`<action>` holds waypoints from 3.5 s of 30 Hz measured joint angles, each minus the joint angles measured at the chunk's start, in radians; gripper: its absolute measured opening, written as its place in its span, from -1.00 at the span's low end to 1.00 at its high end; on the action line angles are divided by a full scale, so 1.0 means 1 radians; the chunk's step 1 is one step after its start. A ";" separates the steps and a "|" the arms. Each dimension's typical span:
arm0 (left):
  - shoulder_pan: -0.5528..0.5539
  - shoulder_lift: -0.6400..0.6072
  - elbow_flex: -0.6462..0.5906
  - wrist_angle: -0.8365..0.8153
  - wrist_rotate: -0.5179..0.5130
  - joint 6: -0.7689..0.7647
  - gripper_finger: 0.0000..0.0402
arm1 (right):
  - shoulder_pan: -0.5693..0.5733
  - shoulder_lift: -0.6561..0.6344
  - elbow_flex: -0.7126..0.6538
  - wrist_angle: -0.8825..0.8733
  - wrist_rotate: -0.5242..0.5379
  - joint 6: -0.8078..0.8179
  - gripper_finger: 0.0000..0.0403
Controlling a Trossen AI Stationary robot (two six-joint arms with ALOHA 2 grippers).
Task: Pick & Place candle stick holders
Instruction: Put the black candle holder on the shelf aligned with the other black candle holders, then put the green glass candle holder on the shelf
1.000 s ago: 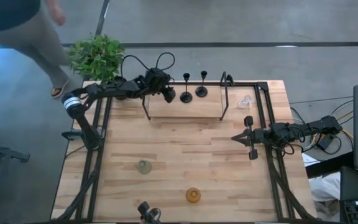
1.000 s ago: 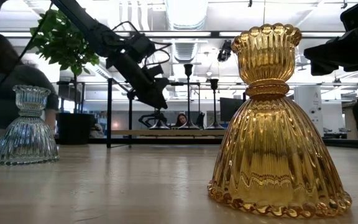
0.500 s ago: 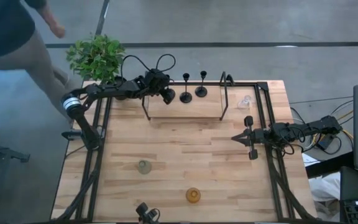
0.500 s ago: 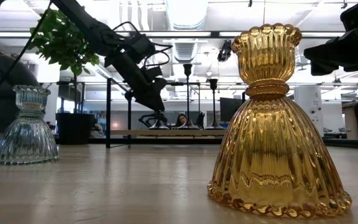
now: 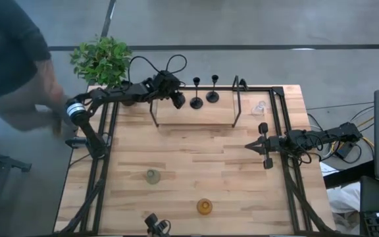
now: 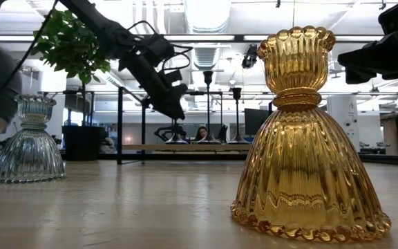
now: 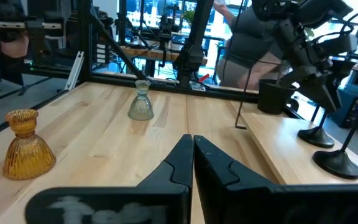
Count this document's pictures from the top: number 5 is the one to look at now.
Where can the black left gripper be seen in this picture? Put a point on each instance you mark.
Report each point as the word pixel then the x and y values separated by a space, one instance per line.
pixel 163 84

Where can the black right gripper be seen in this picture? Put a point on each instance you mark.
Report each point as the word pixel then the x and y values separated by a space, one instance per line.
pixel 275 144

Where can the clear ribbed glass candle holder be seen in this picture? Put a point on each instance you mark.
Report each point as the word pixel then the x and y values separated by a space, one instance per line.
pixel 258 108

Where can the tall black metal candlestick holder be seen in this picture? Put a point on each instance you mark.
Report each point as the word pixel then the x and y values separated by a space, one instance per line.
pixel 196 103

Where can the amber ribbed glass candle holder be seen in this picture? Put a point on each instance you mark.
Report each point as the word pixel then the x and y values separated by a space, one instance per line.
pixel 204 206

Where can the greenish ribbed glass candle holder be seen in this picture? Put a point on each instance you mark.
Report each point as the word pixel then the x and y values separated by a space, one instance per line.
pixel 153 176

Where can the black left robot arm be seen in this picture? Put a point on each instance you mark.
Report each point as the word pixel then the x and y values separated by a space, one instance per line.
pixel 117 93

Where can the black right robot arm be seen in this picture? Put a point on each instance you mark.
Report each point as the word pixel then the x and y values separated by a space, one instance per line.
pixel 327 136

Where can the black clamp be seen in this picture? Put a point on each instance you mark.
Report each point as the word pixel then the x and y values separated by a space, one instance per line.
pixel 244 86
pixel 76 143

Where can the green plant in black pot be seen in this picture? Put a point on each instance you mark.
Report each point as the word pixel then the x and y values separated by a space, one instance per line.
pixel 100 61

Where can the white paper sheet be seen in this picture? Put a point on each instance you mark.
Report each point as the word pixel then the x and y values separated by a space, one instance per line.
pixel 327 169

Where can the black power adapter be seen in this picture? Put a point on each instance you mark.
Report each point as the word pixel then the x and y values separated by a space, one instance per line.
pixel 344 152

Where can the white plastic bag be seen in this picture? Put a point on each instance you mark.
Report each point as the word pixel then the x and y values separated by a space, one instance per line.
pixel 344 200

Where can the person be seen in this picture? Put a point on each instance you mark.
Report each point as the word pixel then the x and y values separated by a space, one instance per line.
pixel 5 49

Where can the wooden shelf with black frame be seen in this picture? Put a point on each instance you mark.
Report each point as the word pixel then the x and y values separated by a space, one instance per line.
pixel 216 113

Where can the black aluminium table frame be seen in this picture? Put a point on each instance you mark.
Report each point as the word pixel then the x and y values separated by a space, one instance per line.
pixel 258 88

